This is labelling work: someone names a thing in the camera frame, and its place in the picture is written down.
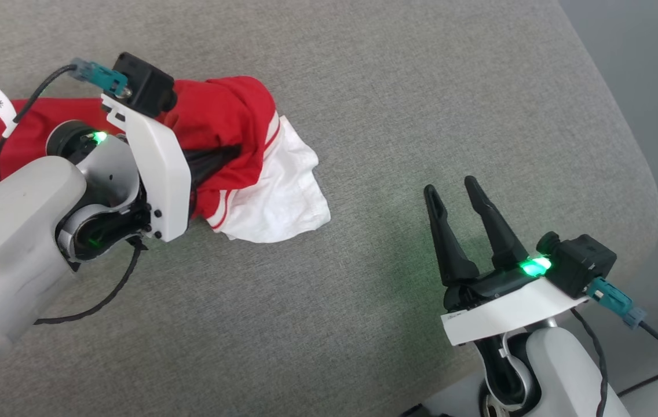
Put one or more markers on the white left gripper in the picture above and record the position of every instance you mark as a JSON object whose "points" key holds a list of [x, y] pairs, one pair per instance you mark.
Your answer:
{"points": [[161, 168]]}

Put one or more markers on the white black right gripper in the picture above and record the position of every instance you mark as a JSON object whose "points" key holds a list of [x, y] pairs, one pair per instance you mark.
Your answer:
{"points": [[508, 313]]}

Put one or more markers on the red and white jersey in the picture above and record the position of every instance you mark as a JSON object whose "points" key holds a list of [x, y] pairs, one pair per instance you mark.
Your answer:
{"points": [[230, 110]]}

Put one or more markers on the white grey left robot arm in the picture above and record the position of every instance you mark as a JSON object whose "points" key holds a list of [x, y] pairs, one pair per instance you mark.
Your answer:
{"points": [[10, 231]]}

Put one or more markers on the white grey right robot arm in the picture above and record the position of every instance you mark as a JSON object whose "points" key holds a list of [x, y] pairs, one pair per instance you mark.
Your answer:
{"points": [[560, 376]]}

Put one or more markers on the grey fabric sofa cushion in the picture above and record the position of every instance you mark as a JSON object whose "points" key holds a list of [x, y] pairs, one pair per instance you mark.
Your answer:
{"points": [[375, 116]]}

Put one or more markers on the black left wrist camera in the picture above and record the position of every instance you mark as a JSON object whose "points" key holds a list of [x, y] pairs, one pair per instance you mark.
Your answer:
{"points": [[145, 87]]}

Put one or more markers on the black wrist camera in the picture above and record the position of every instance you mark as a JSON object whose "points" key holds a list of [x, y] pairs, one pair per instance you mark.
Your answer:
{"points": [[581, 260], [145, 87]]}

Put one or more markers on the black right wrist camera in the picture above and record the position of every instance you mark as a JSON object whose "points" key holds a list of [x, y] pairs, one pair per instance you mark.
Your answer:
{"points": [[581, 260]]}

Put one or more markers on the teal left camera connector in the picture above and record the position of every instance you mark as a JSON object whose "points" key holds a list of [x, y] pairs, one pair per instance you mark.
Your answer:
{"points": [[97, 74]]}

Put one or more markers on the teal camera connector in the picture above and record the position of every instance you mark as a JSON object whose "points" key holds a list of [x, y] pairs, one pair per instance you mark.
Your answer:
{"points": [[616, 301], [97, 74]]}

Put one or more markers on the teal right camera connector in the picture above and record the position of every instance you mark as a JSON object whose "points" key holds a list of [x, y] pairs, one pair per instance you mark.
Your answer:
{"points": [[616, 301]]}

